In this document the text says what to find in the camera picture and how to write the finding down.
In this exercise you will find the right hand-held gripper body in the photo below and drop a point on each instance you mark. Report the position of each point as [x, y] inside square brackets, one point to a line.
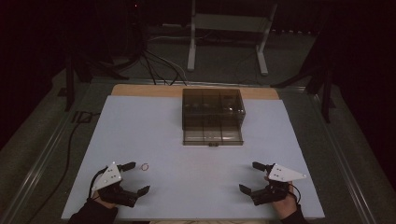
[281, 174]

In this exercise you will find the metal floor rail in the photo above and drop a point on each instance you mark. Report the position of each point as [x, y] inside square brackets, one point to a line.
[34, 174]
[345, 161]

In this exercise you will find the person's left hand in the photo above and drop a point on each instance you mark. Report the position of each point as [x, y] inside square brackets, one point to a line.
[104, 202]

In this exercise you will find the smoky transparent drawer box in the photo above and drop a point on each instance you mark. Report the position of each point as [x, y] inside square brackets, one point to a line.
[213, 107]

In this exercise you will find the person's right hand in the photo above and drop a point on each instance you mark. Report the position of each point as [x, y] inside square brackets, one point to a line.
[285, 206]

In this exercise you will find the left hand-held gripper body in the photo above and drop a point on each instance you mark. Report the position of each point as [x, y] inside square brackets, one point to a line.
[107, 178]

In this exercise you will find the black stand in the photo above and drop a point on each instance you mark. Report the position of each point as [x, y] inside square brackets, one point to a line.
[325, 93]
[70, 90]

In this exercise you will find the white table mat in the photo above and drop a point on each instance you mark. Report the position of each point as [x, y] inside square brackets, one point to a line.
[186, 180]

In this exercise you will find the white metal stand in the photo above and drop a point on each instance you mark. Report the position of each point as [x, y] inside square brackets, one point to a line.
[192, 46]

